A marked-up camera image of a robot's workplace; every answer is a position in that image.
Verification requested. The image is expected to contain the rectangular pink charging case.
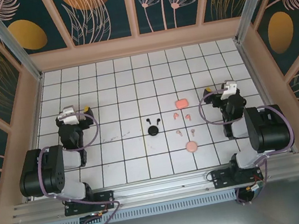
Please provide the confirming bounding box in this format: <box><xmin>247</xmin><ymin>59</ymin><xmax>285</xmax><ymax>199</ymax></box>
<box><xmin>175</xmin><ymin>98</ymin><xmax>189</xmax><ymax>110</ymax></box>

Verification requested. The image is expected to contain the round pink charging case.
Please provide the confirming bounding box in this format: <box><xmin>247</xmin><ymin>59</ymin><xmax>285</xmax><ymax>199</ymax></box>
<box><xmin>185</xmin><ymin>140</ymin><xmax>200</xmax><ymax>154</ymax></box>

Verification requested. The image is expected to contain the round black charging case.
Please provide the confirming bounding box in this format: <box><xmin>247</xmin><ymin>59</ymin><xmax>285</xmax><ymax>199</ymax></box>
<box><xmin>146</xmin><ymin>125</ymin><xmax>160</xmax><ymax>137</ymax></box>

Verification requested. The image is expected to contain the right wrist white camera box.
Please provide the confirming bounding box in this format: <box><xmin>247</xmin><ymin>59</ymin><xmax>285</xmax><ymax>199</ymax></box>
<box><xmin>218</xmin><ymin>79</ymin><xmax>240</xmax><ymax>101</ymax></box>

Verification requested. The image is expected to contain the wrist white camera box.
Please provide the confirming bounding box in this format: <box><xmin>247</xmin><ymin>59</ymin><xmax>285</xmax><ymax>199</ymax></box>
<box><xmin>218</xmin><ymin>79</ymin><xmax>240</xmax><ymax>101</ymax></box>
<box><xmin>55</xmin><ymin>105</ymin><xmax>79</xmax><ymax>127</ymax></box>

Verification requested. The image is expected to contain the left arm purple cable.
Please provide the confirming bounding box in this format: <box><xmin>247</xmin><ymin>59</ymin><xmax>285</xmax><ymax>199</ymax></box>
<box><xmin>31</xmin><ymin>107</ymin><xmax>125</xmax><ymax>224</ymax></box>

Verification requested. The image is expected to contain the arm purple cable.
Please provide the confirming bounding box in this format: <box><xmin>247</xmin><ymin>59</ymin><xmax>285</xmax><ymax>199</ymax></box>
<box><xmin>196</xmin><ymin>79</ymin><xmax>299</xmax><ymax>211</ymax></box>
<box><xmin>31</xmin><ymin>107</ymin><xmax>125</xmax><ymax>224</ymax></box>

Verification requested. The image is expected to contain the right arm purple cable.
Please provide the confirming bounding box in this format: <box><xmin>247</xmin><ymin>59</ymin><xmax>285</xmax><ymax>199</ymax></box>
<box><xmin>196</xmin><ymin>79</ymin><xmax>299</xmax><ymax>211</ymax></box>

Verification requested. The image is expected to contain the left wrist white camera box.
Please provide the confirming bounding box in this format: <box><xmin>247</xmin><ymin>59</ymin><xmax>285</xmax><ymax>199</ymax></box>
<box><xmin>55</xmin><ymin>105</ymin><xmax>79</xmax><ymax>127</ymax></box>

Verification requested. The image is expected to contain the aluminium side rail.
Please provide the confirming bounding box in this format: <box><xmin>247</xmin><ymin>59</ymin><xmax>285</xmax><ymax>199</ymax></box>
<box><xmin>237</xmin><ymin>34</ymin><xmax>299</xmax><ymax>159</ymax></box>

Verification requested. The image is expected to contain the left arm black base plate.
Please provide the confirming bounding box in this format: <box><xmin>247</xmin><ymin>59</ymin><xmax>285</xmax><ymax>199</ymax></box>
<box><xmin>62</xmin><ymin>189</ymin><xmax>117</xmax><ymax>217</ymax></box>

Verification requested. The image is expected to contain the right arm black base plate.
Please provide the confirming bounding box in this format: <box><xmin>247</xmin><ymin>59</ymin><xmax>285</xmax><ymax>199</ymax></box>
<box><xmin>210</xmin><ymin>162</ymin><xmax>265</xmax><ymax>191</ymax></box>

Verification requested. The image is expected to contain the aluminium mounting rail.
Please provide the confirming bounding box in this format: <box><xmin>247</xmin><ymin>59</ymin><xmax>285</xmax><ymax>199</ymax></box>
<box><xmin>8</xmin><ymin>152</ymin><xmax>299</xmax><ymax>224</ymax></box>

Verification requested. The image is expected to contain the slotted grey cable duct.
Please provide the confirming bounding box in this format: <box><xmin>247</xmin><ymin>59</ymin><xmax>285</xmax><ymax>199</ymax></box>
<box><xmin>35</xmin><ymin>190</ymin><xmax>239</xmax><ymax>224</ymax></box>

